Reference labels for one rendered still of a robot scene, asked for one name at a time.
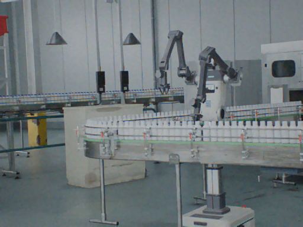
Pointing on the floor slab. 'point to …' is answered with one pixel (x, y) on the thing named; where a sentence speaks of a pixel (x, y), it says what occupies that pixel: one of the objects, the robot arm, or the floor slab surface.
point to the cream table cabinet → (126, 168)
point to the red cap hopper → (7, 83)
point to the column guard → (37, 132)
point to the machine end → (285, 71)
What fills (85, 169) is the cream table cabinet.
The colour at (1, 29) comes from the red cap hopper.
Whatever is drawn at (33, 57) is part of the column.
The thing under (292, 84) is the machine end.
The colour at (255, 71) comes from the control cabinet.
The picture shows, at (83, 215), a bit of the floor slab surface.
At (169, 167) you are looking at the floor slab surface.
